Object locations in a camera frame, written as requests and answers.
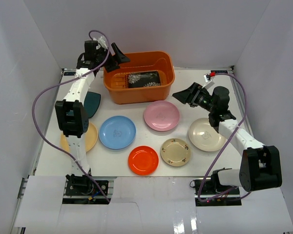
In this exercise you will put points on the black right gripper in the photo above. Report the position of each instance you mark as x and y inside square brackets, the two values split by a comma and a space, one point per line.
[184, 96]

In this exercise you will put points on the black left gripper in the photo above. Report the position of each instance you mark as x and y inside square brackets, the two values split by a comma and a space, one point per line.
[112, 63]

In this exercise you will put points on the black floral square plate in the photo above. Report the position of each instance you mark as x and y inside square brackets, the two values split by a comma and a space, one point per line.
[143, 79]

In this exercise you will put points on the teal square plate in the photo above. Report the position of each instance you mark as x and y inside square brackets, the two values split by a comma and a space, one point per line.
[91, 103]

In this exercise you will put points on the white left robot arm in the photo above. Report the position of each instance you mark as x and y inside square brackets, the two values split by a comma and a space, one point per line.
[71, 114]

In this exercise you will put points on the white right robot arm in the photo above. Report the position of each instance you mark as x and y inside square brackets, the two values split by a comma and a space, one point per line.
[260, 164]

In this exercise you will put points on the orange plastic bin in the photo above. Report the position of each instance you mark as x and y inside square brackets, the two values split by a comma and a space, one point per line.
[117, 83]

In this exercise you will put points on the pink round plate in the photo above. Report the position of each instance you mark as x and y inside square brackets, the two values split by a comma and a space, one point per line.
[161, 116]

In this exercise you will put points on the cream white round plate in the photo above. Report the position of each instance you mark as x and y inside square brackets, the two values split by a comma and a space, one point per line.
[204, 137]

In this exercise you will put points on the beige floral round plate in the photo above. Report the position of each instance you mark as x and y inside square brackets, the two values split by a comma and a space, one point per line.
[175, 152]

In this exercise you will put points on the blue round plate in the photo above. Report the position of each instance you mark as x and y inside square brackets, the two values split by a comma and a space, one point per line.
[117, 132]

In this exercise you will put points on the orange round plate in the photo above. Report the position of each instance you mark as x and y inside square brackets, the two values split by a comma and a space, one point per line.
[143, 160]

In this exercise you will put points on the yellow round plate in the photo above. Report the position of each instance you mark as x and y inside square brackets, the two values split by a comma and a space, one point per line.
[91, 137]

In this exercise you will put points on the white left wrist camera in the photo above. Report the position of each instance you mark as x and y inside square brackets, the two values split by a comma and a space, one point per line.
[101, 41]

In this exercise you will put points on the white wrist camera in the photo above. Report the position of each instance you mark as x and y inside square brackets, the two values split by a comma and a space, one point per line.
[101, 41]
[209, 82]

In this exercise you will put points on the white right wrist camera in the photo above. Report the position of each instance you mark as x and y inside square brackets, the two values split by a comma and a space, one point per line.
[209, 82]

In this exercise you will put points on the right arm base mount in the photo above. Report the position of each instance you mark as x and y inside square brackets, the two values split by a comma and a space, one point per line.
[231, 198]

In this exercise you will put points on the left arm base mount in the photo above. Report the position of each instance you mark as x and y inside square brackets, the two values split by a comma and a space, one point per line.
[87, 194]

